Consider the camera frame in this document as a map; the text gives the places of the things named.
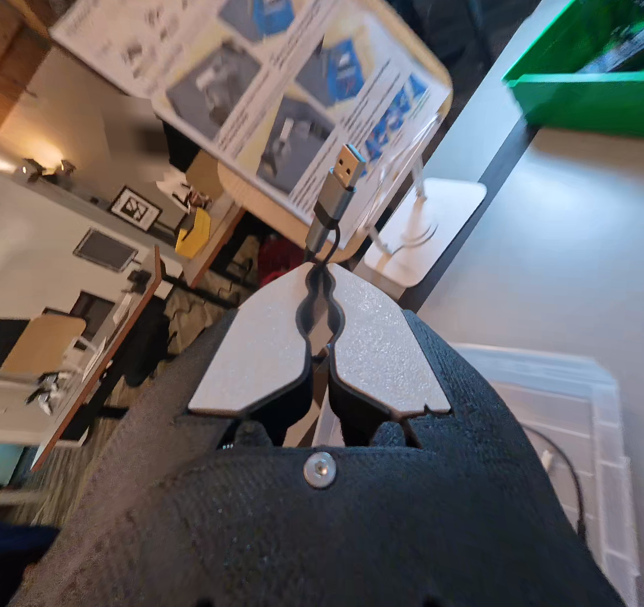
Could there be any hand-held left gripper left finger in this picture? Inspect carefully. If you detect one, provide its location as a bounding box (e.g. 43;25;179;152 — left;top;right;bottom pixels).
187;262;325;446

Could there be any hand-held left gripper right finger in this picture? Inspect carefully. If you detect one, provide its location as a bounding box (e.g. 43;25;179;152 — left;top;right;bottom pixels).
324;262;453;446

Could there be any usb cable with grey plug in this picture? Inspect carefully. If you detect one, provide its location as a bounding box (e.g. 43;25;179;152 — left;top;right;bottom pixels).
302;143;369;271

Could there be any clear plastic bin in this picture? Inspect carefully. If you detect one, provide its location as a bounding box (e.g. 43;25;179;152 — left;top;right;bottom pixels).
312;343;639;607

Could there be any black usb cable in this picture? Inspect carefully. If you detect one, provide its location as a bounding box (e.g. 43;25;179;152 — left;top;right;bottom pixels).
523;423;587;542

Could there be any green plastic bin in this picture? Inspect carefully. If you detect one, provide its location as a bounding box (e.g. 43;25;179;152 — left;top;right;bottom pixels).
502;0;644;137

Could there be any red crate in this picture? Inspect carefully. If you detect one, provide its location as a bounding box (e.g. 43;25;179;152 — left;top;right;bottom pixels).
258;235;305;286

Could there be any yellow storage bin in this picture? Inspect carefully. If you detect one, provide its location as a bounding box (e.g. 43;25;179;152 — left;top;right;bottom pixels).
175;208;212;260

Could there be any framed black white marker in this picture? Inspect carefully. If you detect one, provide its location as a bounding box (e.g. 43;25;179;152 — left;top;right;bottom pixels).
109;186;163;232

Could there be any printed instruction sheet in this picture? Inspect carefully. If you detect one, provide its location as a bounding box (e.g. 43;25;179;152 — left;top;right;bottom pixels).
49;0;451;226

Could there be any wall monitor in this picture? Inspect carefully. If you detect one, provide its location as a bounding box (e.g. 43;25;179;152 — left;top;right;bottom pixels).
73;228;139;272

